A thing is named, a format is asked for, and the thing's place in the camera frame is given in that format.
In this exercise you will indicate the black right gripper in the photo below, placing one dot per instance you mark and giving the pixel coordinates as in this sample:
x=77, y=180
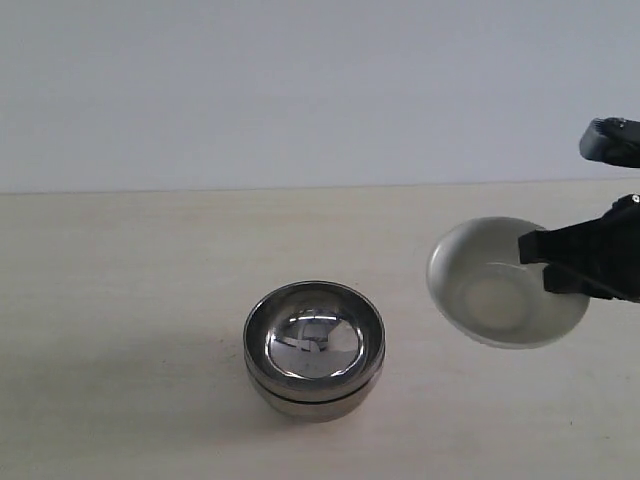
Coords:
x=611, y=242

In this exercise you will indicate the plain stainless steel bowl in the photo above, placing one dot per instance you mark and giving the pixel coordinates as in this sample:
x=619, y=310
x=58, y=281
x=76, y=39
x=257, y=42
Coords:
x=317, y=412

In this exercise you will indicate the white ceramic bowl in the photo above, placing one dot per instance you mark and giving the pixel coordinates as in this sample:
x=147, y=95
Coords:
x=476, y=280

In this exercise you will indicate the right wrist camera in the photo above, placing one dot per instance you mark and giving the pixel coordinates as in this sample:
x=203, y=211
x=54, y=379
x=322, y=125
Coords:
x=613, y=141

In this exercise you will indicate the patterned stainless steel bowl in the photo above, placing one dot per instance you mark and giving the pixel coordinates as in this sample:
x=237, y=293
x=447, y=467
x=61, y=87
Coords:
x=314, y=340

